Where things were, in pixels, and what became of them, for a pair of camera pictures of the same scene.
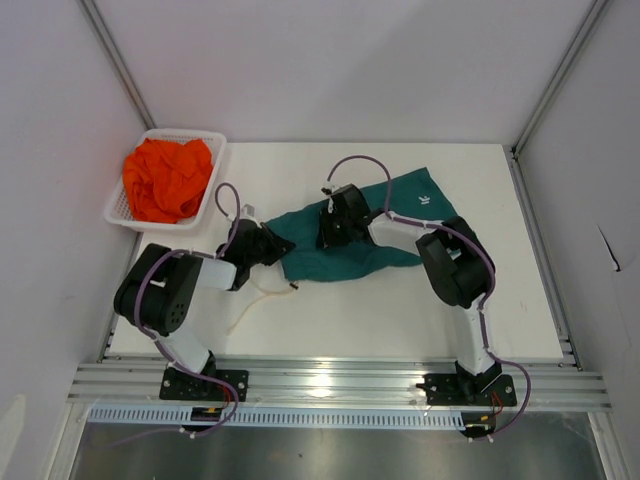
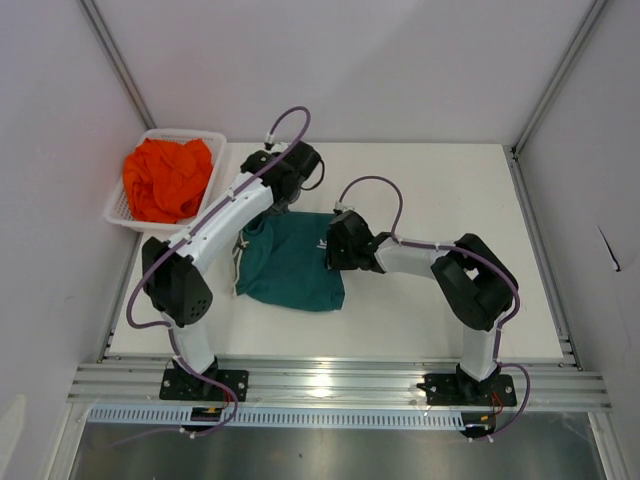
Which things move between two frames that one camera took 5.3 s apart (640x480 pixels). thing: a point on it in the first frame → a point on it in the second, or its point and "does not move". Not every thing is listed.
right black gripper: (327, 239) → (333, 262)
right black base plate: (444, 389) does not move
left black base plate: (179, 385) does not move
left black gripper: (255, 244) → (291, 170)
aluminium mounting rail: (330, 384) does not move
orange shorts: (166, 180) does not move
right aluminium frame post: (590, 18) does not move
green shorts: (414, 196) → (280, 259)
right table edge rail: (567, 346) does not move
